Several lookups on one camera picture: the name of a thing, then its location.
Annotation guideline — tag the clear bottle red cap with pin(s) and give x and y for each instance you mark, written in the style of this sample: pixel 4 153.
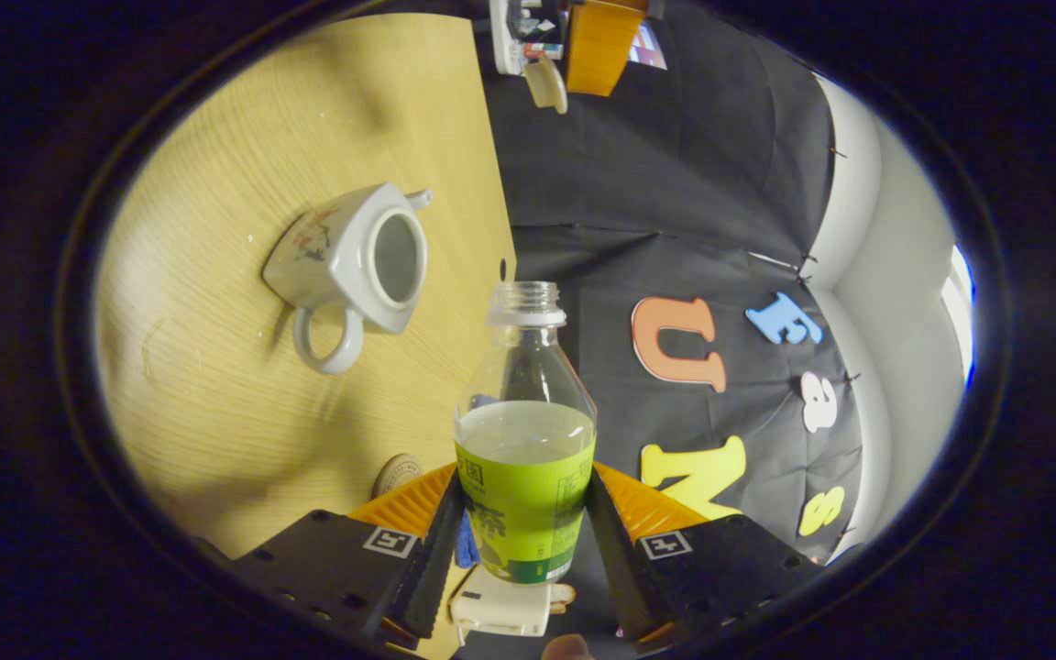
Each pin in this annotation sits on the clear bottle red cap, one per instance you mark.
pixel 544 50

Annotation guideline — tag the computer monitor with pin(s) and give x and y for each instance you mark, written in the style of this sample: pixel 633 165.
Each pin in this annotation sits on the computer monitor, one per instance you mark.
pixel 647 46

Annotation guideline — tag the blue towel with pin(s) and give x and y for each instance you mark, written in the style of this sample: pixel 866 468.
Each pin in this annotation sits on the blue towel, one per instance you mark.
pixel 467 545

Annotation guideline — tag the white side table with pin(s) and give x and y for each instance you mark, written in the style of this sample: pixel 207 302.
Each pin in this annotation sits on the white side table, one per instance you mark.
pixel 505 37

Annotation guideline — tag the green label water bottle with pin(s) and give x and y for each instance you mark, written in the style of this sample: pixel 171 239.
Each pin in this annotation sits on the green label water bottle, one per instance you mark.
pixel 523 495

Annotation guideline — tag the black backdrop cloth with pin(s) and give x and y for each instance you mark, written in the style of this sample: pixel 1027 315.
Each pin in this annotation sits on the black backdrop cloth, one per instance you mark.
pixel 675 183

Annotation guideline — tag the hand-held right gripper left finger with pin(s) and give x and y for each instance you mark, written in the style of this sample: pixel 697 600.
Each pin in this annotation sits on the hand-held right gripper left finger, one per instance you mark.
pixel 427 559

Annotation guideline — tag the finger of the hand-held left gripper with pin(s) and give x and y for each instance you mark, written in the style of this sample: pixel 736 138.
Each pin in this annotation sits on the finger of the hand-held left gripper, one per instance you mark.
pixel 601 46

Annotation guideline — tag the white toaster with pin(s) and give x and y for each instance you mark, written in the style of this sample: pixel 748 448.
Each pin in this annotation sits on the white toaster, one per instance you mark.
pixel 500 607

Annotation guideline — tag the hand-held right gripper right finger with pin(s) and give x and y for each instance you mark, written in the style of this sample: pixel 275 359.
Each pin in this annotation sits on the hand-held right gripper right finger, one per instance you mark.
pixel 624 559

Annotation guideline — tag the round cork coaster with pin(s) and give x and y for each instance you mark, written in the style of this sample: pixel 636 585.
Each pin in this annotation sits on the round cork coaster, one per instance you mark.
pixel 397 475

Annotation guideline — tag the white teacup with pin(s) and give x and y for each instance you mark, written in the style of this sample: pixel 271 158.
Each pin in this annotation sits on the white teacup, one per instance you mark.
pixel 326 266

